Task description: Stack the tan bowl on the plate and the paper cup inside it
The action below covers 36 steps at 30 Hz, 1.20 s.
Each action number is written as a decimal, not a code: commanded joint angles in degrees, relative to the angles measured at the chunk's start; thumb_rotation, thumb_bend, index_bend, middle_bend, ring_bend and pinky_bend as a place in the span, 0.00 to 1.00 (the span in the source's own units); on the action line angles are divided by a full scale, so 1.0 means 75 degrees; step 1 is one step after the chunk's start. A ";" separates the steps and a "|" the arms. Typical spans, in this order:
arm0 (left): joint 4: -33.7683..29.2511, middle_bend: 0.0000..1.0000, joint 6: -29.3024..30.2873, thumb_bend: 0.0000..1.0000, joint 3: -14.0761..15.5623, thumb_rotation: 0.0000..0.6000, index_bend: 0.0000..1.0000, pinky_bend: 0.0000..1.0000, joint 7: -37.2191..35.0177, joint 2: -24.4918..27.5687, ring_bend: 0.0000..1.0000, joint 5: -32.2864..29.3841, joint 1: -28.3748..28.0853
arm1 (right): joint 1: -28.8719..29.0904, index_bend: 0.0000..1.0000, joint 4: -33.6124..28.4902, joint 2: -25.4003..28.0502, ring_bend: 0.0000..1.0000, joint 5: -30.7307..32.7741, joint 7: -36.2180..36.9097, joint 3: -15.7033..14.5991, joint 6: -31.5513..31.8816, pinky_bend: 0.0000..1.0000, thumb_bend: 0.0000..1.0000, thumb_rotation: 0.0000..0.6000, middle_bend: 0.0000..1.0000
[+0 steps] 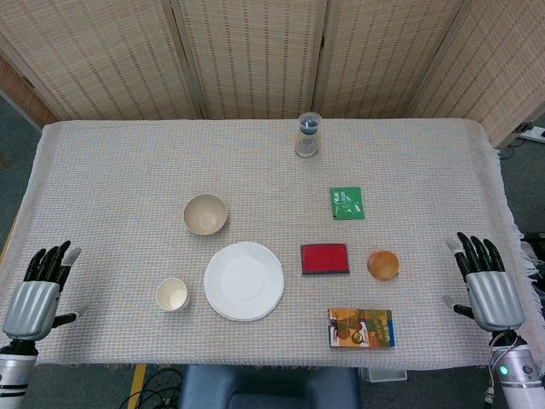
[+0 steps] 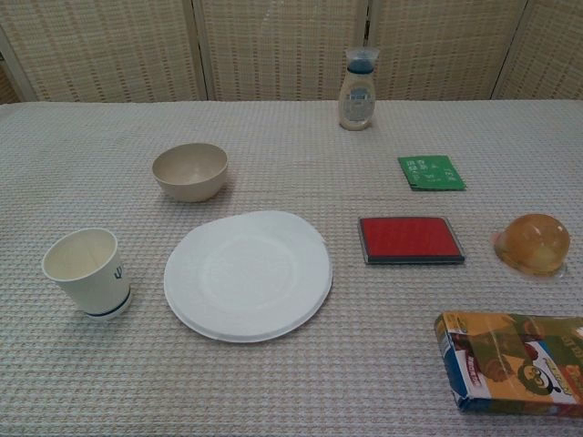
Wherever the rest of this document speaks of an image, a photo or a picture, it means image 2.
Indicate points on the woven folding screen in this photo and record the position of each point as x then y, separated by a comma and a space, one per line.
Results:
282, 47

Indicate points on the red ink stamp pad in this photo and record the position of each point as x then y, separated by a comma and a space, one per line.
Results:
411, 239

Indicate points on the green sachet packet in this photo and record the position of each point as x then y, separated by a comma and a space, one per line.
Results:
430, 172

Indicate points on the beige bowl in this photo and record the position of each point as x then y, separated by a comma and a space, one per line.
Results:
190, 170

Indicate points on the white paper cup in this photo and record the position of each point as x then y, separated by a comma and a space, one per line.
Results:
86, 277

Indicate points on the beige bottle with blue cap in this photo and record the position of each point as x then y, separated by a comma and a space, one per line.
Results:
356, 98

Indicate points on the beige waffle tablecloth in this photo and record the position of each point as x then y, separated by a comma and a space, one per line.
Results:
291, 364

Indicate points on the white paper plate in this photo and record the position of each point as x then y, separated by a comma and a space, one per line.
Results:
248, 277

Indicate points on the yellow snack box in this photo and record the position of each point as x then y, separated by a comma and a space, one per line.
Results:
514, 364

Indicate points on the amber jelly cup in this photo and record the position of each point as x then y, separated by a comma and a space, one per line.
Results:
531, 246

